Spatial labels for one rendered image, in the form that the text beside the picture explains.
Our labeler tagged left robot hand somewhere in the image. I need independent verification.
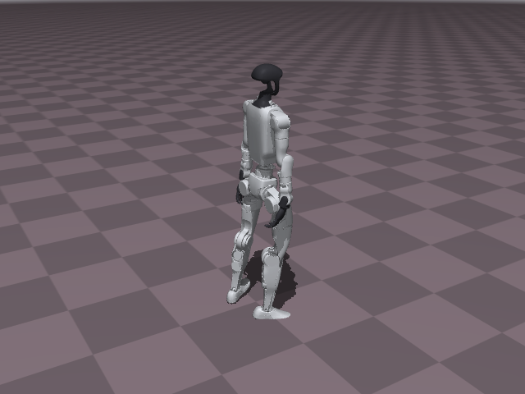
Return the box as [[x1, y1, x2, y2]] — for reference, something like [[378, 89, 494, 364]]
[[236, 170, 244, 205]]

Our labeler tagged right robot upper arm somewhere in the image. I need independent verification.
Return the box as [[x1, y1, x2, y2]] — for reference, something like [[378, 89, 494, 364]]
[[270, 111, 292, 167]]

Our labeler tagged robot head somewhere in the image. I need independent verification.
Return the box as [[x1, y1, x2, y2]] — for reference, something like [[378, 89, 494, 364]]
[[251, 63, 282, 108]]

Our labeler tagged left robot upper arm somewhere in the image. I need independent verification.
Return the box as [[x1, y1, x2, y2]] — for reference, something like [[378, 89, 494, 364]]
[[243, 99, 253, 146]]

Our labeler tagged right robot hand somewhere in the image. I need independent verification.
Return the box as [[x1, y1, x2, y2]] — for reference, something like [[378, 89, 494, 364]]
[[264, 196, 290, 228]]

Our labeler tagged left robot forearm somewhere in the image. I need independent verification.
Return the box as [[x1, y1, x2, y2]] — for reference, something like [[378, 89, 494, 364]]
[[240, 141, 253, 178]]

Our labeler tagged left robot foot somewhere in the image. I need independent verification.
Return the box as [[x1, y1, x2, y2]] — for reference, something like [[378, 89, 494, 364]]
[[226, 278, 251, 303]]

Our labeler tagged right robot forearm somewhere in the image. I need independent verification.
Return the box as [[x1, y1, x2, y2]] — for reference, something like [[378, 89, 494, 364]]
[[277, 156, 294, 205]]

